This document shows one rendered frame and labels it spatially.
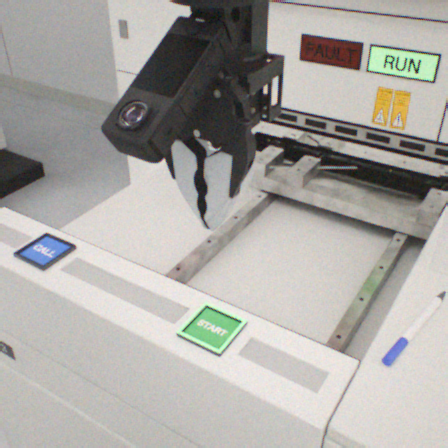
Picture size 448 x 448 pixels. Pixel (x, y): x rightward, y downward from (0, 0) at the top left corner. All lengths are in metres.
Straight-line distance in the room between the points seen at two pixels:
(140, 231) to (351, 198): 0.39
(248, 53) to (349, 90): 0.59
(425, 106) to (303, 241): 0.31
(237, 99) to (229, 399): 0.30
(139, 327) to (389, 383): 0.26
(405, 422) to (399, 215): 0.49
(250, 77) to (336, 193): 0.60
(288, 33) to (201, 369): 0.69
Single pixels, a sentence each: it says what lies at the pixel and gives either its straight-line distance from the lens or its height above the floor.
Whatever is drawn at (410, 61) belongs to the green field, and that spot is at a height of 1.11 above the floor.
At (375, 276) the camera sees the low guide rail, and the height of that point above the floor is 0.85.
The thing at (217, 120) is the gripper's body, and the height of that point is 1.21.
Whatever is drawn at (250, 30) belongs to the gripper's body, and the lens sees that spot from 0.44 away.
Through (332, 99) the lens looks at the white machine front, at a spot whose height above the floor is 1.01.
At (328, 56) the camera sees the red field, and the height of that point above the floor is 1.09.
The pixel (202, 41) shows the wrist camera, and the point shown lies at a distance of 0.40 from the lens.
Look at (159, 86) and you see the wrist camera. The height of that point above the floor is 1.25.
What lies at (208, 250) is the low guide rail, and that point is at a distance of 0.88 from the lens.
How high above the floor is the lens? 1.37
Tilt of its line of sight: 34 degrees down
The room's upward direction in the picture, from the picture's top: straight up
